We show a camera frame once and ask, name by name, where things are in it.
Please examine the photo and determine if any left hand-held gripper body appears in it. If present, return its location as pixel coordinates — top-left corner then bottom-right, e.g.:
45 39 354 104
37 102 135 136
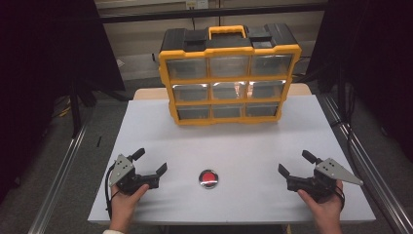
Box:
108 154 161 196

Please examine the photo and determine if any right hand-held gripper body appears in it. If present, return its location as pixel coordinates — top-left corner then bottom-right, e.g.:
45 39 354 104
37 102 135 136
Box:
286 158 364 202

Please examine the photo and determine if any round red tin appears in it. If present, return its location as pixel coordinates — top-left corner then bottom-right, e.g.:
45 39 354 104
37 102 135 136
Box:
198 169 219 189

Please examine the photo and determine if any clear plastic drawer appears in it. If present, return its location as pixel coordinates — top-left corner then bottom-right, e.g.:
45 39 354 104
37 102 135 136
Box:
247 80 286 99

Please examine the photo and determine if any yellow black drawer organizer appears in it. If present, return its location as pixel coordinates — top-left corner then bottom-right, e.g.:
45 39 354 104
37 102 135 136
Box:
158 22 303 127

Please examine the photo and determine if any person's left hand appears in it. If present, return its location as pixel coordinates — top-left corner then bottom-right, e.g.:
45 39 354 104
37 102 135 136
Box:
110 183 150 224

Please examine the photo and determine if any person's right hand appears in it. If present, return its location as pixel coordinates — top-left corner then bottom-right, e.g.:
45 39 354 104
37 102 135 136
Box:
296 179 345 225

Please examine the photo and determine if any light wooden table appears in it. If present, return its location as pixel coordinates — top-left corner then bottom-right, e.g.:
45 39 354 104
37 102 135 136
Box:
133 83 313 100

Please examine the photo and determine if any black metal stand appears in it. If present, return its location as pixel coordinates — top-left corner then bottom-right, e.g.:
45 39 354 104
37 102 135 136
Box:
68 76 98 138

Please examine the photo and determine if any group of transparent drawers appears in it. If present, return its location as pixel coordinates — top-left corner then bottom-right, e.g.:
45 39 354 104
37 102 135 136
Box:
166 54 293 120

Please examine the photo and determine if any black curtain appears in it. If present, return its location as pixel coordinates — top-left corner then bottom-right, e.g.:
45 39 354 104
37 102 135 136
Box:
0 0 126 196
306 0 413 160

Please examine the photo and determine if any black horizontal bar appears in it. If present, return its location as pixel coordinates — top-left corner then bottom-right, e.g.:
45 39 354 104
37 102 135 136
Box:
98 3 327 23

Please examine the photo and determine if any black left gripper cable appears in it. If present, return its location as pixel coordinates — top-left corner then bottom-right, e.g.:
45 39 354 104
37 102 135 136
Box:
103 164 119 219

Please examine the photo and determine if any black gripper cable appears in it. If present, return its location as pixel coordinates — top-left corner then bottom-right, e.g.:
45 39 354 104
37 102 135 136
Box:
334 187 346 207
103 164 119 219

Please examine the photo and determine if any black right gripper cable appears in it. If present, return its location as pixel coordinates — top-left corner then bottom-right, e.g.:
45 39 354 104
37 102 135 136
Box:
334 187 346 207

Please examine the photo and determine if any black floor cable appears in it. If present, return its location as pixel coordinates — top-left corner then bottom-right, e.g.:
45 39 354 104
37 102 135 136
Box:
330 81 391 228

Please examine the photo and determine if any aluminium floor rail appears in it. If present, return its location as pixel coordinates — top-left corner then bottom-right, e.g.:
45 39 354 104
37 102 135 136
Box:
27 125 89 234
319 94 413 234

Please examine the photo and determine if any yellow floor cable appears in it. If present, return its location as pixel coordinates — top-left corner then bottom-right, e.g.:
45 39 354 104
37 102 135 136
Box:
57 97 73 119

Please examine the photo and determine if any white wall socket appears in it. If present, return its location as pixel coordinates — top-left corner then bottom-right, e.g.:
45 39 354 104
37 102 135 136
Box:
185 0 209 10

